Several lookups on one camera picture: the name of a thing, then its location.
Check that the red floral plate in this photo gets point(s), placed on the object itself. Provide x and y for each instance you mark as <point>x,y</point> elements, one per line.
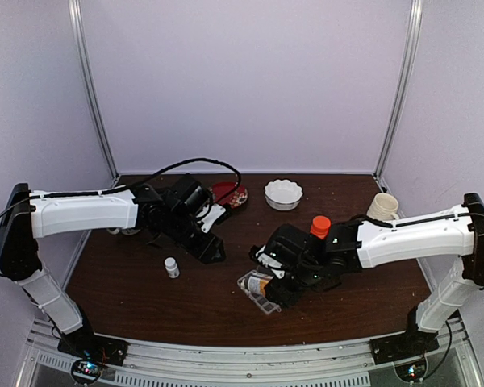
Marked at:
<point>224,196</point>

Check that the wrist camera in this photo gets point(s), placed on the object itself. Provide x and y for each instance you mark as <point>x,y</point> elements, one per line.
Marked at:
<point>265,263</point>
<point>209,215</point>

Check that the right aluminium frame post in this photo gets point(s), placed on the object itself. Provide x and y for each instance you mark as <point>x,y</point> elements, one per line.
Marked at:
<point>409,54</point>

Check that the small white bottle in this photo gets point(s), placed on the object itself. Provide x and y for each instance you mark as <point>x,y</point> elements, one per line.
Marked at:
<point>171,267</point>

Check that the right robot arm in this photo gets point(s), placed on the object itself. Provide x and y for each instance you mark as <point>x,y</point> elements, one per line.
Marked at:
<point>317,260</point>

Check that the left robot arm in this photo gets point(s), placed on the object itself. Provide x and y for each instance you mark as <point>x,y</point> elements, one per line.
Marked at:
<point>183,212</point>

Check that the front aluminium rail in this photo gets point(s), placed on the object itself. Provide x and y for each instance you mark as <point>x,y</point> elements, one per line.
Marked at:
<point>345,363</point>

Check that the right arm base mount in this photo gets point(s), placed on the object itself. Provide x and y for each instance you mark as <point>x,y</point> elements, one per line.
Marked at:
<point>407,351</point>

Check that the clear plastic pill organizer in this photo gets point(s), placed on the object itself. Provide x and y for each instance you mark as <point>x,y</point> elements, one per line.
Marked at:
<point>265,305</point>

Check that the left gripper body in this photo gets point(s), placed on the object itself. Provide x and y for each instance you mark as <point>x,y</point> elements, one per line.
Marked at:
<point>202,251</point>

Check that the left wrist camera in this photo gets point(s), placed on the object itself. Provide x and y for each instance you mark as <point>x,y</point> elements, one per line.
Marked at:
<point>209,215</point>

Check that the grey capped supplement bottle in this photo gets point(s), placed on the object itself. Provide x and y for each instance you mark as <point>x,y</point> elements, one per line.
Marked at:
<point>255,282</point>

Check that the white scalloped dish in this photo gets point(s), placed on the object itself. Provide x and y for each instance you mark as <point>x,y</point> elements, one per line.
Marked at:
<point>283,195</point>

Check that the floral mug yellow inside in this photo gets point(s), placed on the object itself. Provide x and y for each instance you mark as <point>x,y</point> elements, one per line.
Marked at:
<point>123,231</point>

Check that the white cup at right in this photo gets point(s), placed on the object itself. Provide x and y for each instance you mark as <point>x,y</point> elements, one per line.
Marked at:
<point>383,207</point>

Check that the orange pill bottle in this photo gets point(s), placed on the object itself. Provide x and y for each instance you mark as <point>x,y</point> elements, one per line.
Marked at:
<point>320,226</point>

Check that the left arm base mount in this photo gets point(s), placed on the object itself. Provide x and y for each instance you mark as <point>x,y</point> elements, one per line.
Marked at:
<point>94,353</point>

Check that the left aluminium frame post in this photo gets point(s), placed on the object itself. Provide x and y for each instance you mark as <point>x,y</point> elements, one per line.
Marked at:
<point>77,25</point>

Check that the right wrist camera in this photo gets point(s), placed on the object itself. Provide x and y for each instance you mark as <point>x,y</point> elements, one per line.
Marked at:
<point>265,263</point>

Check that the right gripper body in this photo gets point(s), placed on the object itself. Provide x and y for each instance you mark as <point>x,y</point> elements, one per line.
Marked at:
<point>290,296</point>

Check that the aluminium frame post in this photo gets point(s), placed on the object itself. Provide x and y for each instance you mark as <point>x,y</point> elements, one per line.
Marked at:
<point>409,54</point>
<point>77,25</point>

